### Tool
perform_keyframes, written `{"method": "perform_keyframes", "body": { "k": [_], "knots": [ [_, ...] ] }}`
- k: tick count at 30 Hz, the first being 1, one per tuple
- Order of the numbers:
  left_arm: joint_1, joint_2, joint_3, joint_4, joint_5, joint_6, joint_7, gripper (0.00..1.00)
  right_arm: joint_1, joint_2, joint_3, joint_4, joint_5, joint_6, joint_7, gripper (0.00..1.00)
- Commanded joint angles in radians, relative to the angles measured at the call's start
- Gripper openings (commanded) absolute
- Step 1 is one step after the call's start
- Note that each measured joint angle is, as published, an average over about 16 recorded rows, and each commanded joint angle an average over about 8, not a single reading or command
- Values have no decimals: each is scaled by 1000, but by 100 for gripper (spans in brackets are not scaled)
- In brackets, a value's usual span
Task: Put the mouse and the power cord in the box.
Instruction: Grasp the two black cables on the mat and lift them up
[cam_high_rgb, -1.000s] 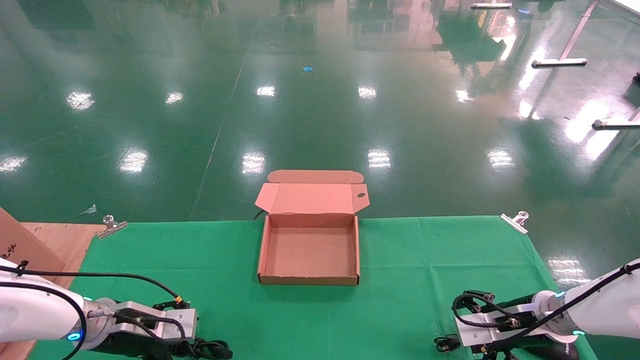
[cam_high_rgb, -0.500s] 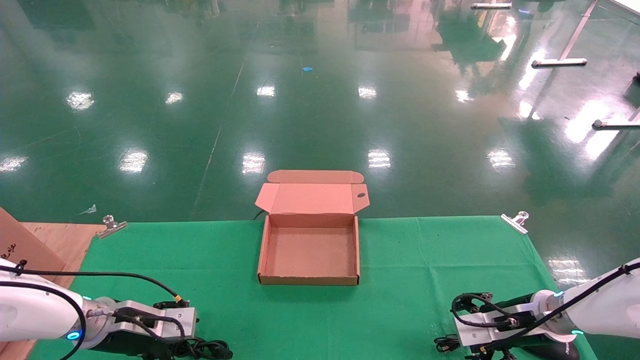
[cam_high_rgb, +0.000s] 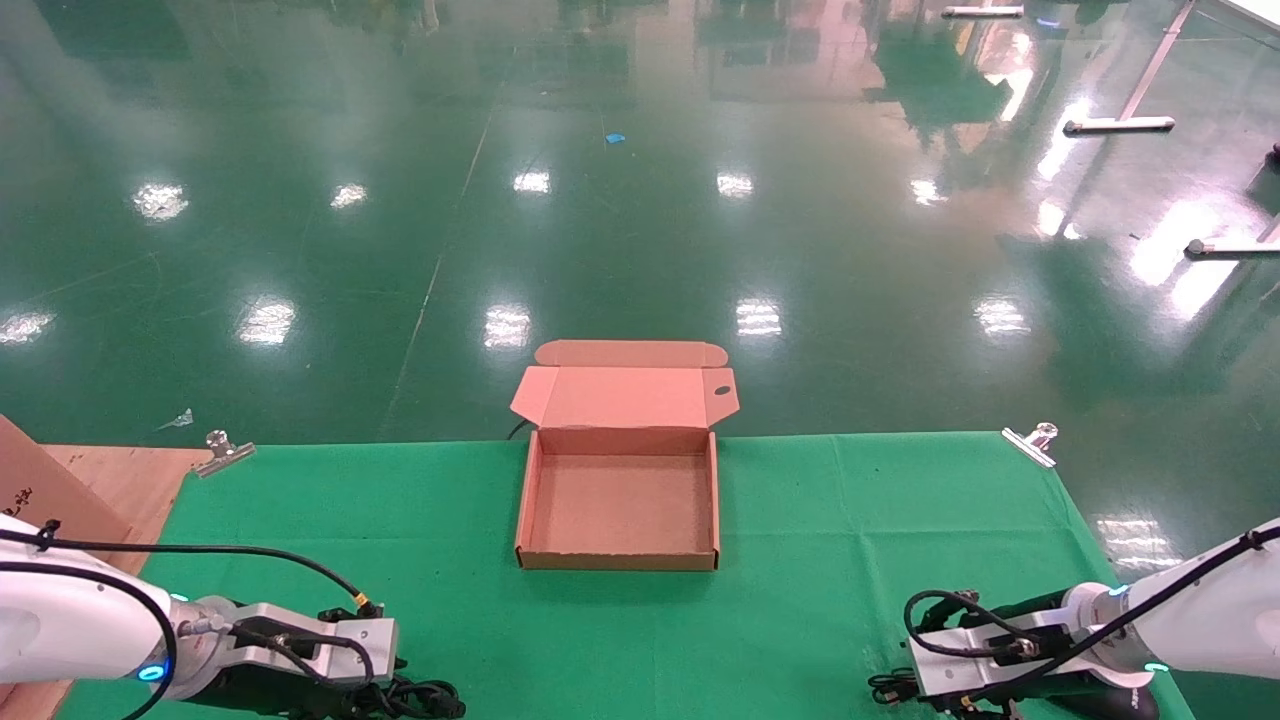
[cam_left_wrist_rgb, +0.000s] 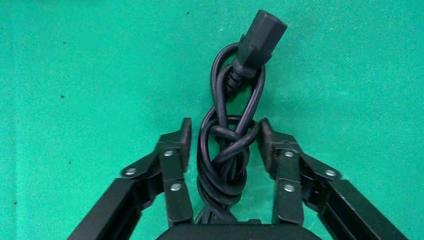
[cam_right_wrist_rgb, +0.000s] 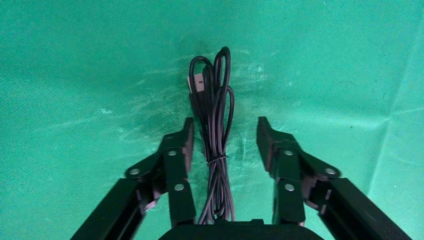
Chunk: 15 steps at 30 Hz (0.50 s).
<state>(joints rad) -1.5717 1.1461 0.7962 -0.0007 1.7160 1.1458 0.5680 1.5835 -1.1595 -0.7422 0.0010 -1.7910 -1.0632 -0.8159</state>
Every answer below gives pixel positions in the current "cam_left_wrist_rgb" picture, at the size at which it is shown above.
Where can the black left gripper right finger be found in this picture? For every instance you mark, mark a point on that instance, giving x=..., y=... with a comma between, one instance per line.
x=288, y=172

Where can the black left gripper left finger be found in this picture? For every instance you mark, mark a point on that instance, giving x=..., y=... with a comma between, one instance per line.
x=174, y=172

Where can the green table cloth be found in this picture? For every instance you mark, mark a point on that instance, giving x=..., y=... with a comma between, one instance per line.
x=82, y=82

